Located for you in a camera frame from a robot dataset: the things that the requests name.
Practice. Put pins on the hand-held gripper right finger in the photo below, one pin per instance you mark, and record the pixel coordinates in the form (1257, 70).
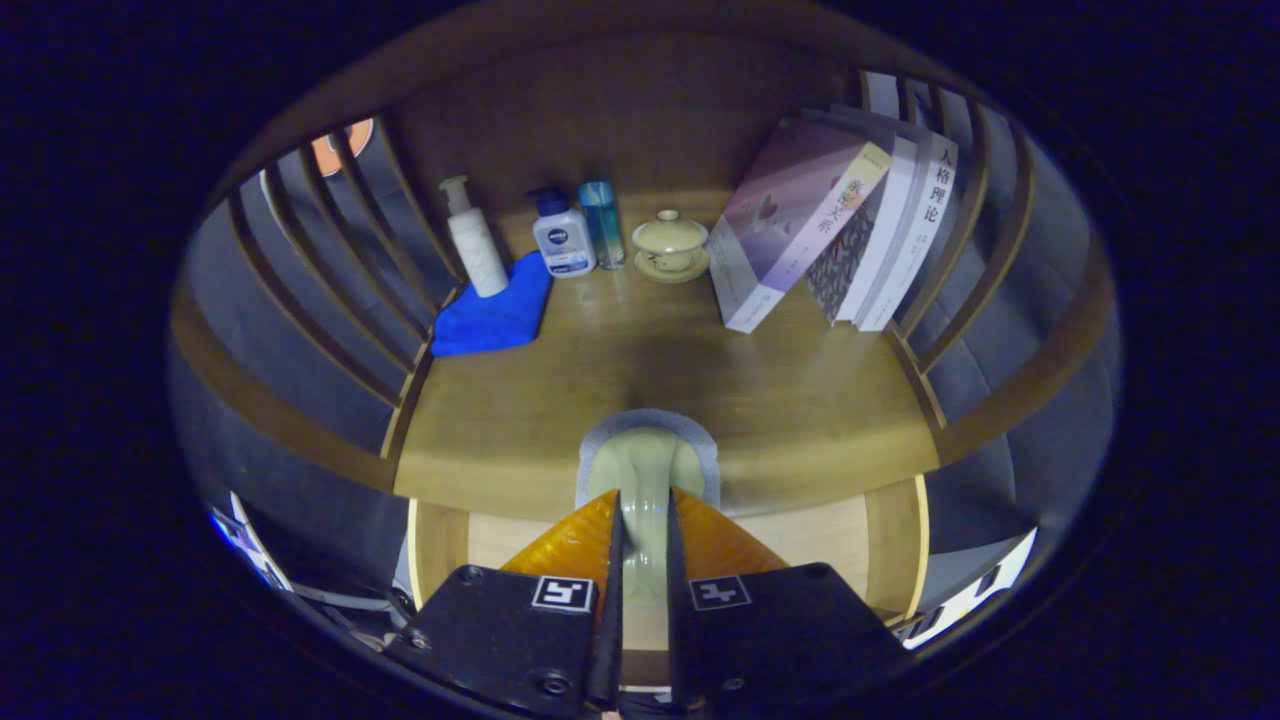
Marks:
(678, 640)

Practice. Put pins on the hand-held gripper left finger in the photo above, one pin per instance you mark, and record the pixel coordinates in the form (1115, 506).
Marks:
(610, 640)

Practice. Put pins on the pale green item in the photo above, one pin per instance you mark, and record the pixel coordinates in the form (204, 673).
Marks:
(645, 470)

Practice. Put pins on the wooden countertop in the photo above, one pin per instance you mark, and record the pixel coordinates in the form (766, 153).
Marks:
(780, 400)

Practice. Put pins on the wooden cabinet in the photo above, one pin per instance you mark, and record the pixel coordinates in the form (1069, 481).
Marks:
(620, 110)

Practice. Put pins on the white furniture edge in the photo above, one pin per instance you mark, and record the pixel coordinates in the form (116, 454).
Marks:
(975, 590)

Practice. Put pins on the blue cloth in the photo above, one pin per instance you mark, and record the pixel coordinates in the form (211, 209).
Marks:
(495, 310)

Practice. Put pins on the black backdrop cloth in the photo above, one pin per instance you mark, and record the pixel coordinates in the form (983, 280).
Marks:
(1000, 500)

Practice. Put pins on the lidded ceramic tea cup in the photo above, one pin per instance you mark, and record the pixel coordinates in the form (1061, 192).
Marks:
(670, 245)

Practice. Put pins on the white bottle with blue cap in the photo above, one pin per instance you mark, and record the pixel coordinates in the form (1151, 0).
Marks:
(563, 240)

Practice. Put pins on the dark patterned book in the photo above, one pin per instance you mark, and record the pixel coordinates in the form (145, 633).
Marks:
(840, 265)

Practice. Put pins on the white pump bottle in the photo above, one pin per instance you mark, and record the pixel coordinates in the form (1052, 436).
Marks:
(478, 250)

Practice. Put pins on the teal slim bottle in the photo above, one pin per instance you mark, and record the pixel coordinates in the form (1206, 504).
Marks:
(603, 225)

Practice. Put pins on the purple cover book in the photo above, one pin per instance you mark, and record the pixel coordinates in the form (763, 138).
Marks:
(790, 210)

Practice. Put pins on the white book with black characters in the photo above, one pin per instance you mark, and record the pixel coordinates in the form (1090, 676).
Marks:
(925, 220)

